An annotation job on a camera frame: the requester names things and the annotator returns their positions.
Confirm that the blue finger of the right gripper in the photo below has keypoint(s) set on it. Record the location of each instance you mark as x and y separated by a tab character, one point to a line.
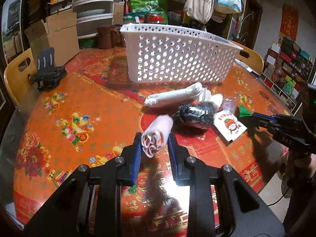
263	119
249	122

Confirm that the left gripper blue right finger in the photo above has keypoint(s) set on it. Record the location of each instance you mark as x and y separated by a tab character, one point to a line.
221	202

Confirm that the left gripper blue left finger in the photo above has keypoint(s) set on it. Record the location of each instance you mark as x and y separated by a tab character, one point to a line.
66	212

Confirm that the green soft cloth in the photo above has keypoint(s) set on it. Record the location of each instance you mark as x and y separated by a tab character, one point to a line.
243	112

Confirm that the white cartoon print pouch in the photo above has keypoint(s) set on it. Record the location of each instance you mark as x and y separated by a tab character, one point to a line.
228	125

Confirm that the black knitted soft item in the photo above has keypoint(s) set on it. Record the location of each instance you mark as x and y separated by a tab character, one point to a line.
198	115

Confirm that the white cloth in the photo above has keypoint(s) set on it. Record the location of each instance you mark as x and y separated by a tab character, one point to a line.
194	92

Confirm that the pink towel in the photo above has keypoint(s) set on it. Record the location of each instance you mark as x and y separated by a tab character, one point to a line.
155	137

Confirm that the white cream round soft item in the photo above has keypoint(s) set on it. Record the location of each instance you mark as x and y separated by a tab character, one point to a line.
215	99

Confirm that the clear plastic wrapper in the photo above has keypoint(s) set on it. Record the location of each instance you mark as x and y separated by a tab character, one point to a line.
229	104

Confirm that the shelf with colourful boxes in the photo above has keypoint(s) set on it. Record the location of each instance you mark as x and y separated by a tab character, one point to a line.
285	67

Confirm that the right wooden chair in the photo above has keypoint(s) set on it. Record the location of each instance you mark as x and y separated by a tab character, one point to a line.
250	58

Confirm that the wooden chair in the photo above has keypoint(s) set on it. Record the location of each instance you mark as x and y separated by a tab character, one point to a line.
250	58
18	82

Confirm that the white perforated plastic basket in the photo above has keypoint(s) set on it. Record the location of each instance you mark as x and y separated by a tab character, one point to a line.
166	53

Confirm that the beige canvas tote bag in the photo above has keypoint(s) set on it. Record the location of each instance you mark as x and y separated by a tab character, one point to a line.
199	10

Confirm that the black phone stand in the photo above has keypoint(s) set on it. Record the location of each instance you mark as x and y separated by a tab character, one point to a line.
48	75

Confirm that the left wooden chair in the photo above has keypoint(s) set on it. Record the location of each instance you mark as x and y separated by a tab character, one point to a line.
18	82

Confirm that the red lidded glass jar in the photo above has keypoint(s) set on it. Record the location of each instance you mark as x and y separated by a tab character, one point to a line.
154	18

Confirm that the green shopping bag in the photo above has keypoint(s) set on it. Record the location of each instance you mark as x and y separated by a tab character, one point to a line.
155	6

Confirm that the cardboard box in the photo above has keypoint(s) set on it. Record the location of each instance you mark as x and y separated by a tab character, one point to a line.
58	31

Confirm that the stacked grey drawer tower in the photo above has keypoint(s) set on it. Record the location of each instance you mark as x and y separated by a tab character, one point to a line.
92	14

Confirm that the red wall banner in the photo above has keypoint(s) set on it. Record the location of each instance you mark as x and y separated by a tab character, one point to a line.
289	22

